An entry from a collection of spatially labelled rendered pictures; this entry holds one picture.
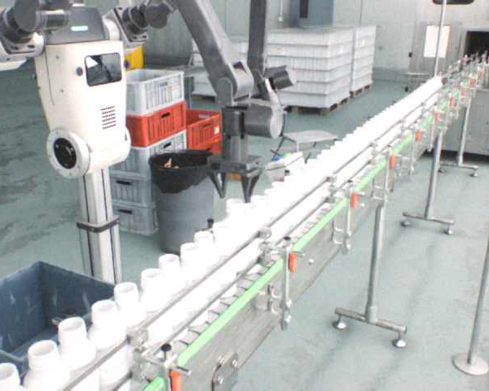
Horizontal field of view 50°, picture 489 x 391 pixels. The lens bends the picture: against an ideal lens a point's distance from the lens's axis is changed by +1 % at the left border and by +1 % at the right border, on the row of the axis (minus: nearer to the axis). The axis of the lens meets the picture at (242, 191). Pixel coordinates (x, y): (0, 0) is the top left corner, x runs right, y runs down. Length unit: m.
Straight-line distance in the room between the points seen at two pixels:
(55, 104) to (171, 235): 2.00
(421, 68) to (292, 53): 2.61
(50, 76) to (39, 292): 0.60
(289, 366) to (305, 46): 5.85
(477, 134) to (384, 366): 3.61
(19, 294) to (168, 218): 2.00
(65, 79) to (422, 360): 2.04
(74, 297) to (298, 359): 1.41
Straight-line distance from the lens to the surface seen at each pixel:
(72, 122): 1.58
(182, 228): 3.41
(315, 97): 7.85
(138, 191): 3.75
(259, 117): 1.03
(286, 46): 7.92
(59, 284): 1.51
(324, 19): 11.91
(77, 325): 0.85
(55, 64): 1.56
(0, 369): 0.79
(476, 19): 5.71
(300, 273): 1.47
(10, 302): 1.51
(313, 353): 2.67
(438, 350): 2.83
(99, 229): 1.72
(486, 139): 5.84
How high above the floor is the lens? 1.62
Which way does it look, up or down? 20 degrees down
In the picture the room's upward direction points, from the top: straight up
